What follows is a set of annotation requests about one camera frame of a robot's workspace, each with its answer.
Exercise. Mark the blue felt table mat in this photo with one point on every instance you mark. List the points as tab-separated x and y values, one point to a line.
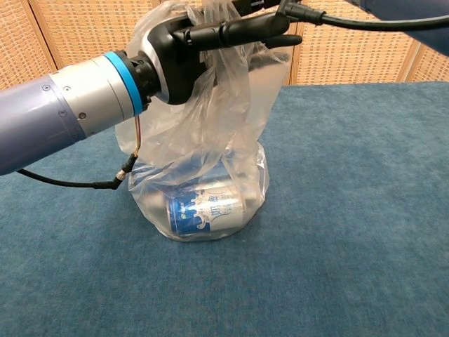
350	210

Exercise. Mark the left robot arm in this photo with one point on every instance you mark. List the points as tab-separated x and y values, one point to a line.
52	112

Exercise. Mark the woven bamboo screen panel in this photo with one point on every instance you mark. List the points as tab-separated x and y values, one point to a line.
17	42
295	66
350	56
435	66
87	28

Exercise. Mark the clear plastic bag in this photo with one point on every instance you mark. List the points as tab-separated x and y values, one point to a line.
224	123

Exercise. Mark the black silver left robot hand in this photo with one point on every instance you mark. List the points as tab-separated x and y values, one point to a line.
175	70

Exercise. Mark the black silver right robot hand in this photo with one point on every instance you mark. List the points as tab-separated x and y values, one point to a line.
252	4

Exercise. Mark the blue white milk carton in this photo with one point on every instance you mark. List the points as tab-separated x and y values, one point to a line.
217	216
203	172

